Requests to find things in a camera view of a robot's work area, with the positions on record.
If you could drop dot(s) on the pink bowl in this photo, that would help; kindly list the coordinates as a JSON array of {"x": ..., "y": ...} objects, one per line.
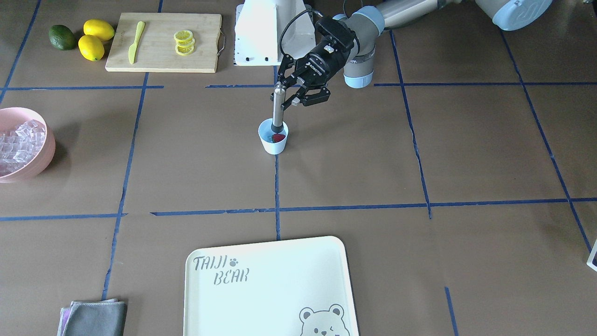
[{"x": 11, "y": 117}]

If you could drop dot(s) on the folded grey cloth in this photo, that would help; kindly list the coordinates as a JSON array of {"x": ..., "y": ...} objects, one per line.
[{"x": 102, "y": 318}]

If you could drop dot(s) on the lemon slices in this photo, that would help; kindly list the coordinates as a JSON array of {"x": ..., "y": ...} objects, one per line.
[{"x": 184, "y": 42}]

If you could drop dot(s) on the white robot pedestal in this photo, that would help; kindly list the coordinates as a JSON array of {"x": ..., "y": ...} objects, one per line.
[{"x": 261, "y": 35}]

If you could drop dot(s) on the yellow lemon near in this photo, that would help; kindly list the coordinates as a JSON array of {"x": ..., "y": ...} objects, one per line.
[{"x": 91, "y": 47}]

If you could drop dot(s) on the yellow lemon far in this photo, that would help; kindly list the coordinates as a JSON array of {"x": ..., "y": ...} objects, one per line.
[{"x": 103, "y": 30}]

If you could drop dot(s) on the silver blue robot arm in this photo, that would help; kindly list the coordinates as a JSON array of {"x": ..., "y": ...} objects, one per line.
[{"x": 369, "y": 23}]

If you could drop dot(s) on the cream bear tray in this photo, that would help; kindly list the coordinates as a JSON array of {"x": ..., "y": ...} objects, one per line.
[{"x": 296, "y": 287}]

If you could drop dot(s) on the wooden cutting board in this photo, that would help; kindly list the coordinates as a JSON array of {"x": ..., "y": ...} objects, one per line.
[{"x": 156, "y": 49}]

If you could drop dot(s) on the light blue paper cup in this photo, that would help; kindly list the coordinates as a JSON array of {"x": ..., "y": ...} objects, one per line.
[{"x": 273, "y": 143}]

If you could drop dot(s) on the yellow lemon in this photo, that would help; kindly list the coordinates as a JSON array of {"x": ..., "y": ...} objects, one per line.
[
  {"x": 103, "y": 30},
  {"x": 91, "y": 47}
]

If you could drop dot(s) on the green lime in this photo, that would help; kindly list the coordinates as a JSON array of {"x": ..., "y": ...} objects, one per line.
[{"x": 62, "y": 38}]

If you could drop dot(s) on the steel muddler black tip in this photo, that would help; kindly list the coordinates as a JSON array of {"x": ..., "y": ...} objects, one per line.
[{"x": 278, "y": 98}]

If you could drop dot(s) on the pile of clear ice cubes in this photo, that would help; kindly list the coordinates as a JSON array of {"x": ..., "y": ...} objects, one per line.
[{"x": 20, "y": 144}]

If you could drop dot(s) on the small strawberry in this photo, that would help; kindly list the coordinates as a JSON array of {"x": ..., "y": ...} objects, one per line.
[{"x": 278, "y": 137}]

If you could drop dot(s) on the yellow plastic knife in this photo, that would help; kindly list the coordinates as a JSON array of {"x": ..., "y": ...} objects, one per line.
[{"x": 132, "y": 50}]

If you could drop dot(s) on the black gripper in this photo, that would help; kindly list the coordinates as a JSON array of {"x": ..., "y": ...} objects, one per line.
[{"x": 323, "y": 61}]

